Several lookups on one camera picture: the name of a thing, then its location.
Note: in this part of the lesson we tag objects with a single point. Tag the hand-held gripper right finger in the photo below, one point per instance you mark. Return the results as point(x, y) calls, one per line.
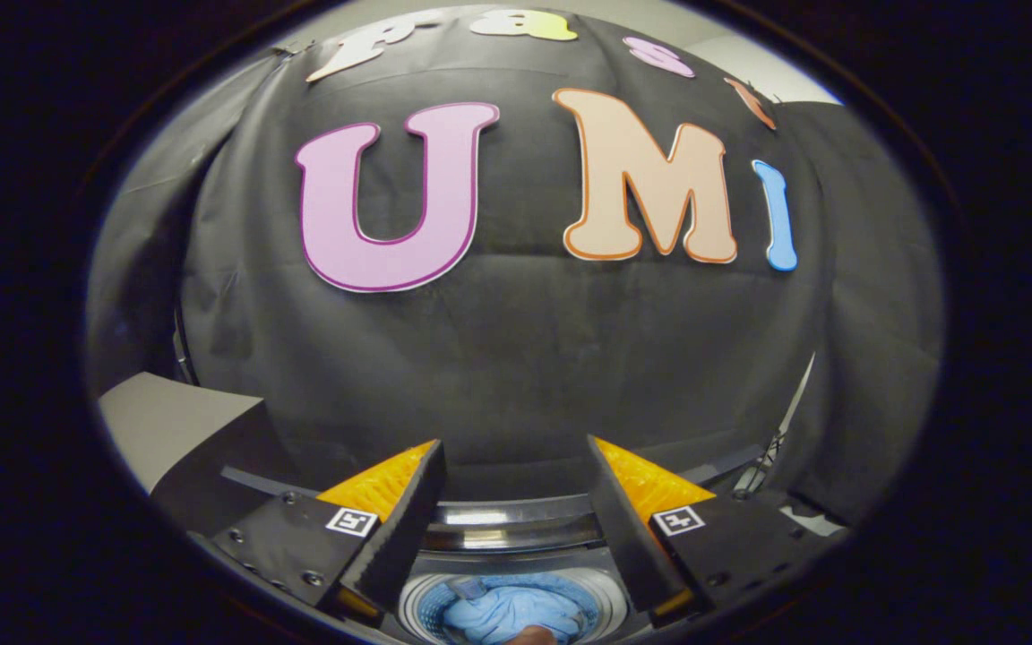
point(628, 528)

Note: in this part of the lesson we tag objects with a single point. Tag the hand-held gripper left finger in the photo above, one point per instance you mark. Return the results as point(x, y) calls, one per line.
point(395, 528)

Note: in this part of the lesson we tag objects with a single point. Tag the grey washing machine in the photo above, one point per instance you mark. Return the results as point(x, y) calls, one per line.
point(426, 582)

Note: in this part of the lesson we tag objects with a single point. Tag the light blue garment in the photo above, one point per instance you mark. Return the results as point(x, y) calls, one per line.
point(507, 614)

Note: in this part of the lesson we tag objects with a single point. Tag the white and dark cabinet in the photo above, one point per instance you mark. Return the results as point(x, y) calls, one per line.
point(167, 421)

